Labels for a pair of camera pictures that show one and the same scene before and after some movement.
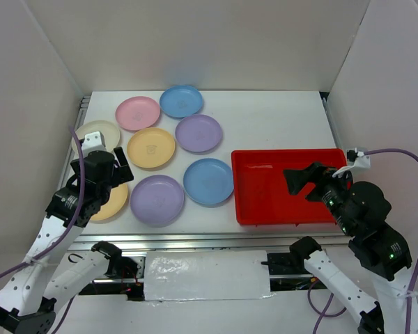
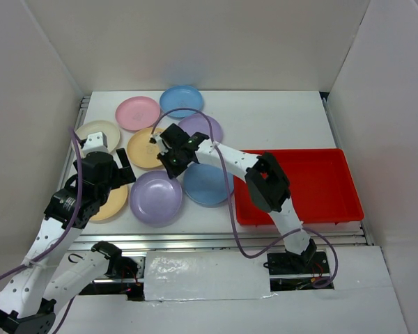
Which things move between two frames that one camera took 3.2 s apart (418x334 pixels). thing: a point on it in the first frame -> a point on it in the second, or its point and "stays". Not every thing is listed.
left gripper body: x=105 y=192 stays
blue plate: x=208 y=181 stays
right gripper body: x=333 y=188 -> x=175 y=162
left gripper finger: x=125 y=170 stays
